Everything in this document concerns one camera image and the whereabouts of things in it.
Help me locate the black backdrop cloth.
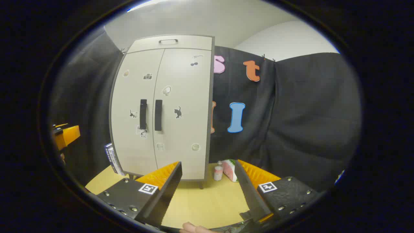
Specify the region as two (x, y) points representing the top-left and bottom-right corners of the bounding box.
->
(49, 31), (361, 191)

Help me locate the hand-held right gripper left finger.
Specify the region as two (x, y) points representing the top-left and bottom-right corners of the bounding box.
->
(96, 161), (182, 227)

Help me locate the door of shoe cabinet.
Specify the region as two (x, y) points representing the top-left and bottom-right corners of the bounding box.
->
(110, 49), (165, 177)
(153, 48), (212, 180)

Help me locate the toy watermelon slice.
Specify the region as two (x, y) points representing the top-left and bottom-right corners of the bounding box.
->
(222, 159), (240, 183)

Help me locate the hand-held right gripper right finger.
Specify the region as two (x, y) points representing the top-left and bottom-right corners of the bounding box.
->
(234, 159), (321, 224)

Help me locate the blue book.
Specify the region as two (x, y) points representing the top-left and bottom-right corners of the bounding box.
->
(104, 143), (117, 174)

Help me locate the white book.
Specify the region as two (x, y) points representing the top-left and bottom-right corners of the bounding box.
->
(108, 146), (121, 175)

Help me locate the grey double-door shoe cabinet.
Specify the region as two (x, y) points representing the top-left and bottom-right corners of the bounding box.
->
(109, 35), (215, 190)

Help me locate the small pink and white bottle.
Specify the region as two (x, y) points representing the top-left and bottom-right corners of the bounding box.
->
(213, 161), (224, 182)

